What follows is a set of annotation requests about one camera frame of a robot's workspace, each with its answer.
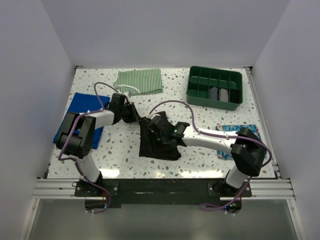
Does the black pinstriped underwear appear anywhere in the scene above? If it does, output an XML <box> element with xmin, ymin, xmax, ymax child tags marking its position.
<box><xmin>139</xmin><ymin>117</ymin><xmax>186</xmax><ymax>161</ymax></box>

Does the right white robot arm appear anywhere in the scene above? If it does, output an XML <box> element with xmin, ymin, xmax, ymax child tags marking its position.
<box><xmin>147</xmin><ymin>115</ymin><xmax>267</xmax><ymax>197</ymax></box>

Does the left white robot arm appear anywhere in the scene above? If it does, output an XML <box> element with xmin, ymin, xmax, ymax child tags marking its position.
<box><xmin>55</xmin><ymin>92</ymin><xmax>141</xmax><ymax>196</ymax></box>

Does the green striped underwear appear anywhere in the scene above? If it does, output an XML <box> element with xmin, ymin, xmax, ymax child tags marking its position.
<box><xmin>113</xmin><ymin>68</ymin><xmax>163</xmax><ymax>96</ymax></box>

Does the blue folded underwear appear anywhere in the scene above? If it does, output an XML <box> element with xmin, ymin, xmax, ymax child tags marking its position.
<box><xmin>67</xmin><ymin>92</ymin><xmax>104</xmax><ymax>149</ymax></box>

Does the rolled blue striped underwear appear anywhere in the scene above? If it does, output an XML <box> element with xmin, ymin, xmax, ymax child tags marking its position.
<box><xmin>208</xmin><ymin>86</ymin><xmax>219</xmax><ymax>101</ymax></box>

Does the blue floral underwear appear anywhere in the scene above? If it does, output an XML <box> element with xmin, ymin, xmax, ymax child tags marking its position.
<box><xmin>215</xmin><ymin>124</ymin><xmax>261</xmax><ymax>160</ymax></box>

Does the rolled grey striped underwear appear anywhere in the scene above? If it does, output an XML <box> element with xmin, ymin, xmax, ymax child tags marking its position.
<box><xmin>219</xmin><ymin>88</ymin><xmax>229</xmax><ymax>103</ymax></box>

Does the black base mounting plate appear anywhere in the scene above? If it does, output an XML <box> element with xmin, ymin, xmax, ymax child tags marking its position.
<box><xmin>73</xmin><ymin>178</ymin><xmax>252</xmax><ymax>210</ymax></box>

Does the green divided storage bin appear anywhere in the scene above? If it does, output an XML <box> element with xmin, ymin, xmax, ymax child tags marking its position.
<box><xmin>186</xmin><ymin>66</ymin><xmax>243</xmax><ymax>111</ymax></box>

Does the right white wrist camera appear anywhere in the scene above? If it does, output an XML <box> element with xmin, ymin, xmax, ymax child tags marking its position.
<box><xmin>145</xmin><ymin>114</ymin><xmax>158</xmax><ymax>121</ymax></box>

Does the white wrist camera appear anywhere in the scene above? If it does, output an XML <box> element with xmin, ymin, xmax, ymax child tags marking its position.
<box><xmin>124</xmin><ymin>91</ymin><xmax>132</xmax><ymax>98</ymax></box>
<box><xmin>145</xmin><ymin>114</ymin><xmax>158</xmax><ymax>121</ymax></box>

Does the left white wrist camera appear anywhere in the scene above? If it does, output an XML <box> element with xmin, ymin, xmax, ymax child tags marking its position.
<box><xmin>124</xmin><ymin>91</ymin><xmax>132</xmax><ymax>98</ymax></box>

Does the aluminium frame rail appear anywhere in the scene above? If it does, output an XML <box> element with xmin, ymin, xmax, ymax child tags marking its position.
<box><xmin>32</xmin><ymin>66</ymin><xmax>298</xmax><ymax>201</ymax></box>

